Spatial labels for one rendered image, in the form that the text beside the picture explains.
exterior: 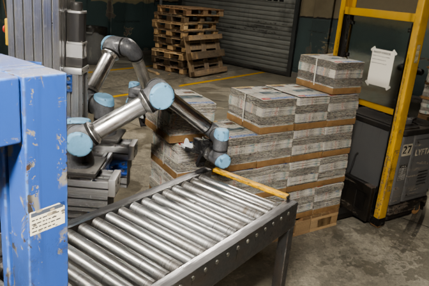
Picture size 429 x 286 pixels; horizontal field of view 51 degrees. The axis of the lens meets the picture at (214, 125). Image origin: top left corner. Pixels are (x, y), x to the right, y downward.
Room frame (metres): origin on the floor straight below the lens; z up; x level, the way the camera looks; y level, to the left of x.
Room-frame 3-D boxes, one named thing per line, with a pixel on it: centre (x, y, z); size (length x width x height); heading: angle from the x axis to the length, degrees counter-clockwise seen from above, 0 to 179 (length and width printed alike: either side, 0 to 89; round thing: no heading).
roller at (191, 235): (1.61, 0.13, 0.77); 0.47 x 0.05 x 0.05; 54
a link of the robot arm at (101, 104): (2.56, 0.66, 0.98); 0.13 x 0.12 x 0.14; 67
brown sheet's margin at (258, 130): (2.98, -0.30, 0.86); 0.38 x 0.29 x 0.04; 34
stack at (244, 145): (2.91, -0.19, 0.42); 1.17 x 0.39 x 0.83; 123
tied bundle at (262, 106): (2.98, -0.30, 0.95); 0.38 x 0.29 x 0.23; 34
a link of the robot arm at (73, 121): (2.05, 0.64, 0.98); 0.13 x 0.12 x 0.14; 18
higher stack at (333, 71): (3.30, -0.80, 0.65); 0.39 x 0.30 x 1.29; 33
